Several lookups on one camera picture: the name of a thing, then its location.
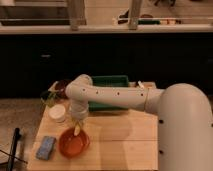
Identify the wooden post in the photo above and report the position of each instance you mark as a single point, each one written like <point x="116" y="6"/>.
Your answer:
<point x="134" y="14"/>
<point x="76" y="13"/>

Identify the wooden post left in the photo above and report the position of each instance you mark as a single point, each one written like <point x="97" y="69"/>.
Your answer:
<point x="76" y="13"/>

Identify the yellow banana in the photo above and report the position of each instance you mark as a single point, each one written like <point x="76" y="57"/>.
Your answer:
<point x="77" y="128"/>

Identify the dark maroon bowl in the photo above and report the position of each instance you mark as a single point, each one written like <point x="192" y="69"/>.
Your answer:
<point x="60" y="88"/>

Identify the green leafy vegetable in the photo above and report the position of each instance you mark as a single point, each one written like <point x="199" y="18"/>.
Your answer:
<point x="49" y="98"/>

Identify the items on back shelf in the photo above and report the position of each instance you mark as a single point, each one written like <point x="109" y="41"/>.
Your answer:
<point x="146" y="19"/>

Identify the green plastic tray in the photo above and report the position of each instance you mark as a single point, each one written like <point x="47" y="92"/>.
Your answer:
<point x="108" y="81"/>

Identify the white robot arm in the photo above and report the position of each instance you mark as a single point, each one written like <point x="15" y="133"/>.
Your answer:
<point x="185" y="118"/>

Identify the wooden post right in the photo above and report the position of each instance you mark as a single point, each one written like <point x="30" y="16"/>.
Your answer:
<point x="134" y="14"/>

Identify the blue sponge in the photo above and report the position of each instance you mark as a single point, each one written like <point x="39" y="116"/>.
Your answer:
<point x="45" y="148"/>

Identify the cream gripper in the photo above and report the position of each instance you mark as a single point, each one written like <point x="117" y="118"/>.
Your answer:
<point x="78" y="119"/>

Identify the black stand left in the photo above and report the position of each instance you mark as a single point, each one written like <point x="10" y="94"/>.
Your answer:
<point x="12" y="154"/>

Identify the red orange bowl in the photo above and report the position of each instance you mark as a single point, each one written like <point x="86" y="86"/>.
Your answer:
<point x="70" y="145"/>

